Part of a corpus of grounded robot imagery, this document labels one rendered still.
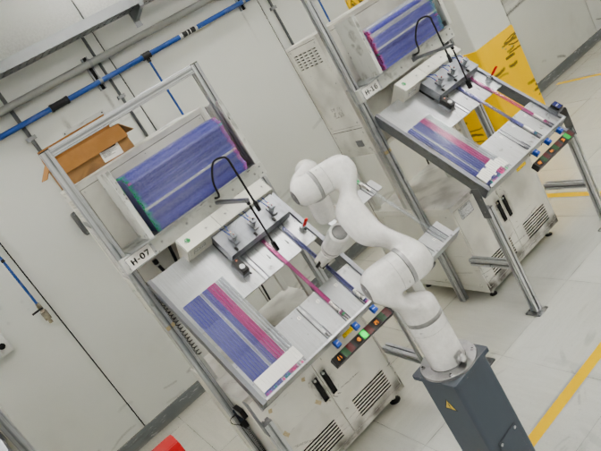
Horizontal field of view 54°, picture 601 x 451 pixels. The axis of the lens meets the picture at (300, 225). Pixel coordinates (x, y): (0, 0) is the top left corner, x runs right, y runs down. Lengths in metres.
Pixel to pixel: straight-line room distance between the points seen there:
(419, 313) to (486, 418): 0.42
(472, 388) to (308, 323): 0.77
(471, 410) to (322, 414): 1.03
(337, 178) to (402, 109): 1.39
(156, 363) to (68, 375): 0.56
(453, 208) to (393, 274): 1.51
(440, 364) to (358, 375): 1.03
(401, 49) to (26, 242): 2.47
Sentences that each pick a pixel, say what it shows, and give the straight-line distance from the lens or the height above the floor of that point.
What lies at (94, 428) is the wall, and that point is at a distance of 4.22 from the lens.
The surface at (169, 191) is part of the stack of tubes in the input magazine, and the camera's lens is 2.54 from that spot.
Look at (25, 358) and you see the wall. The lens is 4.03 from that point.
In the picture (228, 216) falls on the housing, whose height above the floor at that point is 1.28.
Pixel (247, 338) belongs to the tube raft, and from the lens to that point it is 2.39.
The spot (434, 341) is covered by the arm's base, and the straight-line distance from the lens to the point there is 1.87.
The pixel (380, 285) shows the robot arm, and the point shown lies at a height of 1.09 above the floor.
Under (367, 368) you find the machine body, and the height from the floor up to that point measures 0.29.
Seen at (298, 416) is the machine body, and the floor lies 0.37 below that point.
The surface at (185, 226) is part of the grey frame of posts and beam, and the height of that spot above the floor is 1.34.
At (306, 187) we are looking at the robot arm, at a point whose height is 1.38.
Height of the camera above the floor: 1.84
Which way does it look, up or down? 17 degrees down
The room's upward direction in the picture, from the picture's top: 31 degrees counter-clockwise
